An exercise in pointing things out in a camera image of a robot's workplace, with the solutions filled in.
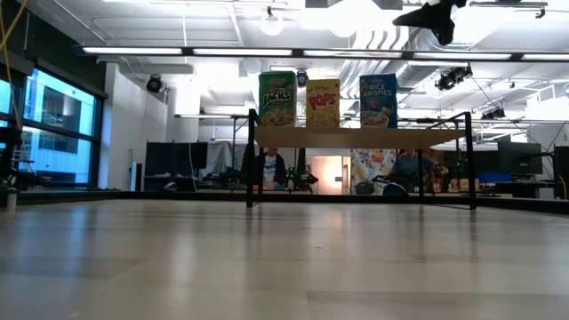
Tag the blue bin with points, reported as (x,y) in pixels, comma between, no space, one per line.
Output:
(493,178)

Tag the black office chair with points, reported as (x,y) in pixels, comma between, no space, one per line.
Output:
(391,189)

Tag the black computer monitor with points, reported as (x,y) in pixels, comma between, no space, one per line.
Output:
(520,157)
(562,173)

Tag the grey fabric cover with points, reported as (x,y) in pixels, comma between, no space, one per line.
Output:
(226,155)

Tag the person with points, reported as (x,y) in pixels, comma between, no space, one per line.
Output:
(409,169)
(270,171)

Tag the silver ventilation duct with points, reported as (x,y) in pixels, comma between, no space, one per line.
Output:
(471,31)

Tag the yellow Corn Pops cereal box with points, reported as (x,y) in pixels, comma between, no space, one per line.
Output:
(322,104)

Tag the green Apple Jacks cereal box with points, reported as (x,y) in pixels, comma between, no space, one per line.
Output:
(277,100)

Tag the black aluminium table frame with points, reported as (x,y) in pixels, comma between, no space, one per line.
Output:
(89,195)

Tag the black background robot arm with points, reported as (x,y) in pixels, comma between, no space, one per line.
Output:
(298,178)

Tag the black rig frame with lights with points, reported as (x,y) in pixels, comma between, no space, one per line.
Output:
(186,51)

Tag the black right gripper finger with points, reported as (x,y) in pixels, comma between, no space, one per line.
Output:
(422,13)
(424,21)

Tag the floral printed banner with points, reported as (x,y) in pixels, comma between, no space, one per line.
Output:
(369,171)

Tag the black round ceiling fixture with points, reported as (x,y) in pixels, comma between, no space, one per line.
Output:
(302,79)
(154,83)

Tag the white round ceiling lamp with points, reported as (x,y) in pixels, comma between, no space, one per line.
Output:
(271,24)

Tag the black wide monitor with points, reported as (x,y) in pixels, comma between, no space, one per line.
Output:
(175,155)

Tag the small white cylinder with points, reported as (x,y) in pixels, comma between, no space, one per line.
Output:
(11,198)

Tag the wooden shelf with black legs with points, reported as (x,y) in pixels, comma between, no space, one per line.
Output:
(355,138)

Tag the white floor-standing box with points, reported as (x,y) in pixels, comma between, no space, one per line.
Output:
(136,177)

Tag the black overhead camera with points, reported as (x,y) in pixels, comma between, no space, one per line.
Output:
(453,77)

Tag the blue Rice Krispies cereal box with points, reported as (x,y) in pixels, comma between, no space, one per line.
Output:
(378,100)

